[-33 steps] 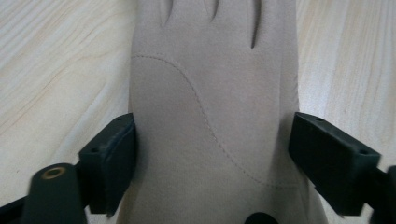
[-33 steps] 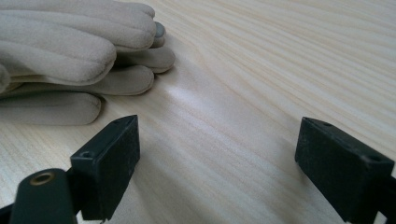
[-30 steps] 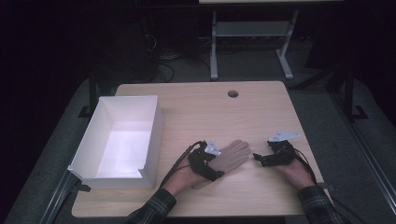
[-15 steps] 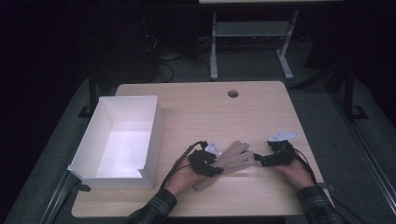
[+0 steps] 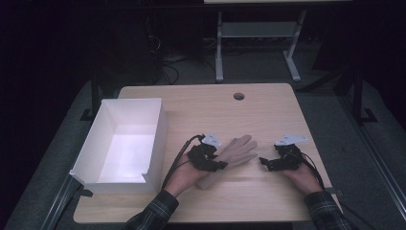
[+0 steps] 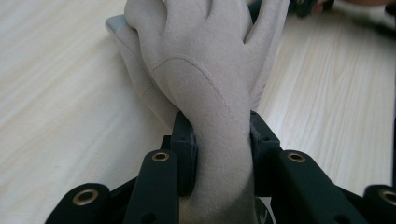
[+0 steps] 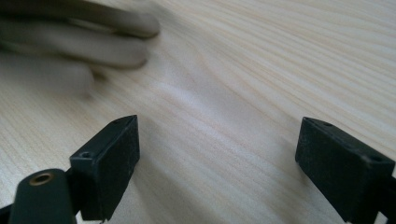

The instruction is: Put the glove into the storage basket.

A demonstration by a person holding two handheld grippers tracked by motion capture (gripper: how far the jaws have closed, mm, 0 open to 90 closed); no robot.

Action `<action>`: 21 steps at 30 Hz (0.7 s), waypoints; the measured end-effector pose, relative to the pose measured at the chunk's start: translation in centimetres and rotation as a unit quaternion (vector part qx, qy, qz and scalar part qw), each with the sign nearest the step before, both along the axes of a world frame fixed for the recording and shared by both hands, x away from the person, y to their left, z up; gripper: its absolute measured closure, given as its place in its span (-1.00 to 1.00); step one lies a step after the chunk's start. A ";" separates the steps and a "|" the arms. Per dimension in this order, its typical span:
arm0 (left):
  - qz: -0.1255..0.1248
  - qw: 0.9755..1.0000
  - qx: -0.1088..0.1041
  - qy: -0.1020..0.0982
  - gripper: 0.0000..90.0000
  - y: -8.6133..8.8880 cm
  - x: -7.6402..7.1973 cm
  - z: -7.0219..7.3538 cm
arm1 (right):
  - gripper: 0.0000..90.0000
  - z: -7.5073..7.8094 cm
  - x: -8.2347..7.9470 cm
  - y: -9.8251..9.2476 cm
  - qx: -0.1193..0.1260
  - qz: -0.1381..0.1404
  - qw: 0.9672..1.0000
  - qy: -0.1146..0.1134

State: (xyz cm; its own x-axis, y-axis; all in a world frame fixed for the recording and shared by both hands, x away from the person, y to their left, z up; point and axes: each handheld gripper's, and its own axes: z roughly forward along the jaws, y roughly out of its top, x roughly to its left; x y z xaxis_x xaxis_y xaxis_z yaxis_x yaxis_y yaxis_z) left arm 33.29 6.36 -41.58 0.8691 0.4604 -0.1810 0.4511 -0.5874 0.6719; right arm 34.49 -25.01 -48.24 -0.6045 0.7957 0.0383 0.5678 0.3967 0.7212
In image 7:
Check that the beige cloth garment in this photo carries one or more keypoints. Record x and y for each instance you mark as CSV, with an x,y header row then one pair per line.
x,y
77,53

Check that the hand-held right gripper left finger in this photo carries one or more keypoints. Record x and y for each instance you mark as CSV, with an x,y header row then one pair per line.
x,y
112,168

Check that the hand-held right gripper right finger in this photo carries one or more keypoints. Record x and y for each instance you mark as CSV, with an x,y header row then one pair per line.
x,y
342,174

